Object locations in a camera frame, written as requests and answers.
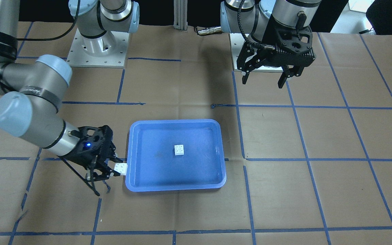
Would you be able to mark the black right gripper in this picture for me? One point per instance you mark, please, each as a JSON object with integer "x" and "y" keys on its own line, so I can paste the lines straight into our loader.
{"x": 81, "y": 157}

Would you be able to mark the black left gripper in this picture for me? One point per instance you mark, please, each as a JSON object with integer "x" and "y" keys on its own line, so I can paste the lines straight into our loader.
{"x": 268, "y": 36}

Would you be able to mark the white block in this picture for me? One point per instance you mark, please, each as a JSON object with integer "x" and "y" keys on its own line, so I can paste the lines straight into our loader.
{"x": 179, "y": 150}
{"x": 121, "y": 168}

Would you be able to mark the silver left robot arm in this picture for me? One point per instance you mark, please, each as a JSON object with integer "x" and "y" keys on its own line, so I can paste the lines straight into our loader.
{"x": 253, "y": 17}

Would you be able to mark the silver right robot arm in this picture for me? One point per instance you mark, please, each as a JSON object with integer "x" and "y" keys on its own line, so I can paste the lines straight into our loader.
{"x": 31, "y": 97}

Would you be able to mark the blue plastic tray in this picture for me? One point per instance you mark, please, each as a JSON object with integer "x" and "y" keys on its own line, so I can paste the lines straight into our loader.
{"x": 171, "y": 155}

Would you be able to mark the aluminium profile post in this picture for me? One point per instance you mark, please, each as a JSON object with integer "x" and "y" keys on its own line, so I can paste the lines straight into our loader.
{"x": 180, "y": 15}

